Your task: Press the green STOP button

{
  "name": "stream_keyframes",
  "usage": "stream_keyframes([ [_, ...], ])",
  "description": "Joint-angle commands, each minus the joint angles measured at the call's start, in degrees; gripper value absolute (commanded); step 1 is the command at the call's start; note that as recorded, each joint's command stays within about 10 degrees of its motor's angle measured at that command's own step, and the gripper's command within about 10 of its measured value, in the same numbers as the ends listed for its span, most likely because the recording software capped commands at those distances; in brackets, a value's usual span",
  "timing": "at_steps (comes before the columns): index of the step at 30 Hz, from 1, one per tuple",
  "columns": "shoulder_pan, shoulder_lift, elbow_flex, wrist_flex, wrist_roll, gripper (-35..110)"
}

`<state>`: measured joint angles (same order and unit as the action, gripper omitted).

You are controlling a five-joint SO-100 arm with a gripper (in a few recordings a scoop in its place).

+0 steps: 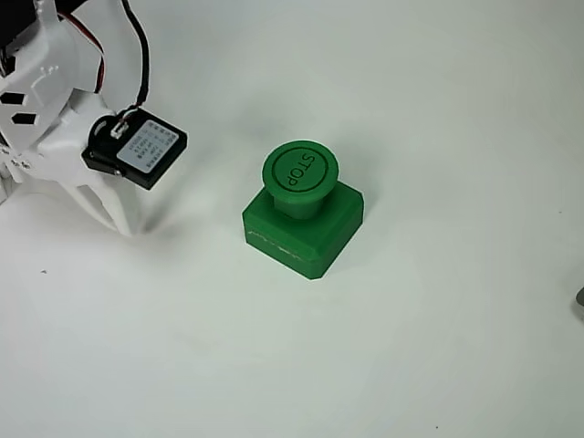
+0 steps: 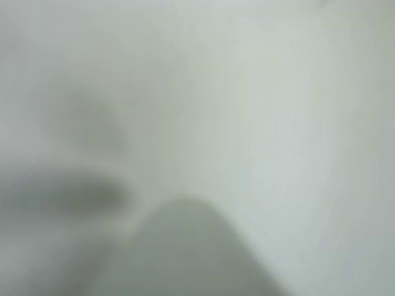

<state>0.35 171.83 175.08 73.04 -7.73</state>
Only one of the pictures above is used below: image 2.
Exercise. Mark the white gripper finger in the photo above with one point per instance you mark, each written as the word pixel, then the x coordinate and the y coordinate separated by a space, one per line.
pixel 188 253

